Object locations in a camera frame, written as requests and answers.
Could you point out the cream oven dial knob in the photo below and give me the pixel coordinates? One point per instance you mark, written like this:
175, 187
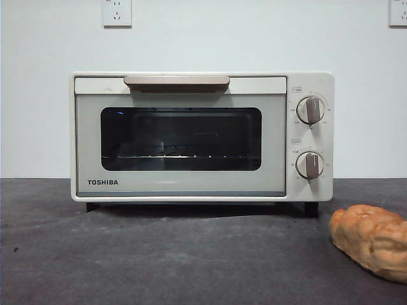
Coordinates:
310, 110
309, 166

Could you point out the cream Toshiba toaster oven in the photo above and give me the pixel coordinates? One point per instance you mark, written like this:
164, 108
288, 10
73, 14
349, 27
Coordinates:
181, 182

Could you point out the golden orange bread loaf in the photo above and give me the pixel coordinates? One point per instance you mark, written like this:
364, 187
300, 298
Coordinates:
372, 241

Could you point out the white wall socket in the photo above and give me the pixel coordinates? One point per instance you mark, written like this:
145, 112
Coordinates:
399, 14
116, 14

